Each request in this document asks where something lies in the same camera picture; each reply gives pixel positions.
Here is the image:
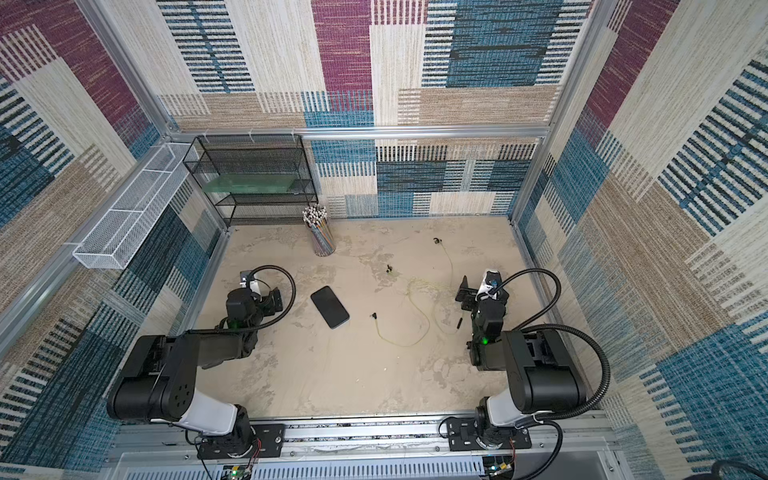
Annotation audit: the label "yellow-green wired earphones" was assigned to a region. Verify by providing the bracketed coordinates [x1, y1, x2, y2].
[371, 237, 455, 348]

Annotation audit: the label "black smartphone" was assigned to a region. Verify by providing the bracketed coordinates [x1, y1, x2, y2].
[310, 286, 350, 329]

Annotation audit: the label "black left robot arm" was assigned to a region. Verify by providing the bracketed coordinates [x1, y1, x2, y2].
[107, 287, 296, 437]

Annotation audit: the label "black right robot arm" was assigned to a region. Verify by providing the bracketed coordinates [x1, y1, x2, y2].
[455, 270, 587, 449]

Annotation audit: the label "green board on shelf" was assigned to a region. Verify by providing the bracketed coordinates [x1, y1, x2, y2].
[203, 175, 310, 194]

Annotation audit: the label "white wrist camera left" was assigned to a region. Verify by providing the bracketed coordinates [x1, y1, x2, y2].
[240, 271, 263, 296]

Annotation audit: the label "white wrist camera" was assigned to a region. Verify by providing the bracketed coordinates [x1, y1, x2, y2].
[240, 271, 263, 296]
[475, 269, 503, 301]

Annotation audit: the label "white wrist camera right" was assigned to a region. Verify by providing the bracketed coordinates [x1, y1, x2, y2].
[475, 269, 503, 301]

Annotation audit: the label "black corrugated cable conduit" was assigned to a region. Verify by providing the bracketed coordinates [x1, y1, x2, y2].
[491, 267, 612, 421]

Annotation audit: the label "black wire shelf rack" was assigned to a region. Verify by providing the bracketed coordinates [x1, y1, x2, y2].
[182, 134, 318, 227]

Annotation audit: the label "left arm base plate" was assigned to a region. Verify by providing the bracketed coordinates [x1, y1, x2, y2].
[197, 424, 286, 461]

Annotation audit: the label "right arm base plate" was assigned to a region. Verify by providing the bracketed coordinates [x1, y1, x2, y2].
[438, 416, 532, 451]

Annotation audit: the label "white wire mesh basket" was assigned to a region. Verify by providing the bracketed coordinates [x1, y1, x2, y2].
[73, 143, 189, 270]

